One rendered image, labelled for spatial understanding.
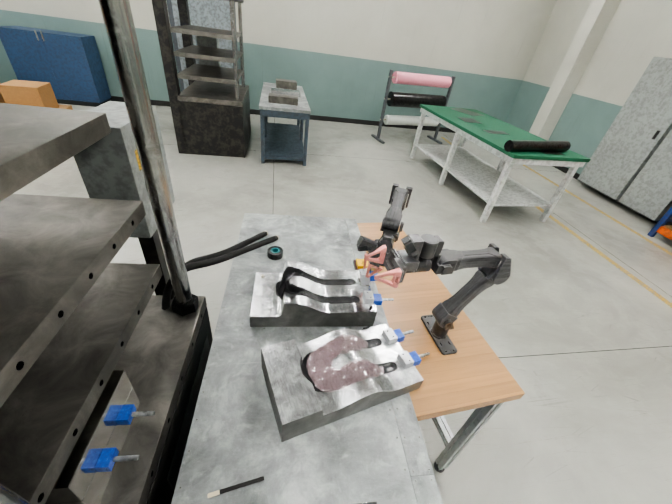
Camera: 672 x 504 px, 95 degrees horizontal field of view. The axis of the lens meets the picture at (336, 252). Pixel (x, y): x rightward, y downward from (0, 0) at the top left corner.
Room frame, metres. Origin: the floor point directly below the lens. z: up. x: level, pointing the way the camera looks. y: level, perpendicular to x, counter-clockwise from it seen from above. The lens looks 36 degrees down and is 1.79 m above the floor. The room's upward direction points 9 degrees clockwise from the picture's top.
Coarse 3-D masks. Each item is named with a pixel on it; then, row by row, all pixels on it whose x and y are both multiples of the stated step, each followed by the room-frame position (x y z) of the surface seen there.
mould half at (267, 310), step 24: (288, 264) 1.04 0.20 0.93; (264, 288) 0.94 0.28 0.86; (312, 288) 0.94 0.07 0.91; (336, 288) 0.98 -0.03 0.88; (360, 288) 1.00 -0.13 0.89; (264, 312) 0.81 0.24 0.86; (288, 312) 0.81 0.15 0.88; (312, 312) 0.83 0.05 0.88; (336, 312) 0.85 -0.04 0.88; (360, 312) 0.86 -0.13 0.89
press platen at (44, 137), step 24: (0, 120) 0.63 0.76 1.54; (24, 120) 0.66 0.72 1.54; (48, 120) 0.68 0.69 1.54; (72, 120) 0.70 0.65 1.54; (96, 120) 0.74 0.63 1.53; (0, 144) 0.52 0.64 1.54; (24, 144) 0.54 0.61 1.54; (48, 144) 0.56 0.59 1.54; (72, 144) 0.63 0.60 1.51; (0, 168) 0.44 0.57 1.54; (24, 168) 0.48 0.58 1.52; (48, 168) 0.54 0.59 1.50; (0, 192) 0.42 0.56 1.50
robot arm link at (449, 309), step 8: (480, 272) 0.93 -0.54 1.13; (488, 272) 0.91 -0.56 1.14; (472, 280) 0.92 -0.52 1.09; (480, 280) 0.90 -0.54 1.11; (488, 280) 0.89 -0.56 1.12; (464, 288) 0.91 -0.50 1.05; (472, 288) 0.89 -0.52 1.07; (480, 288) 0.89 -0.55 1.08; (456, 296) 0.90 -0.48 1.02; (464, 296) 0.88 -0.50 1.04; (472, 296) 0.89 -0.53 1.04; (440, 304) 0.90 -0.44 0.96; (448, 304) 0.89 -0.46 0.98; (456, 304) 0.87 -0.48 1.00; (464, 304) 0.88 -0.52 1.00; (432, 312) 0.90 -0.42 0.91; (440, 312) 0.88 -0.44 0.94; (448, 312) 0.86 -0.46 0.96; (456, 312) 0.87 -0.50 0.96; (440, 320) 0.85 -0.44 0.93
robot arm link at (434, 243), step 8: (424, 240) 0.81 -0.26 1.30; (432, 240) 0.81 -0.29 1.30; (440, 240) 0.82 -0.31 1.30; (424, 248) 0.80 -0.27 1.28; (432, 248) 0.79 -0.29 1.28; (440, 248) 0.82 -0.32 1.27; (424, 256) 0.79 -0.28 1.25; (432, 256) 0.80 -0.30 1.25; (440, 256) 0.81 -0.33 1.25; (432, 264) 0.82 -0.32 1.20; (448, 264) 0.81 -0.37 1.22; (440, 272) 0.80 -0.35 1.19; (448, 272) 0.80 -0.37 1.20
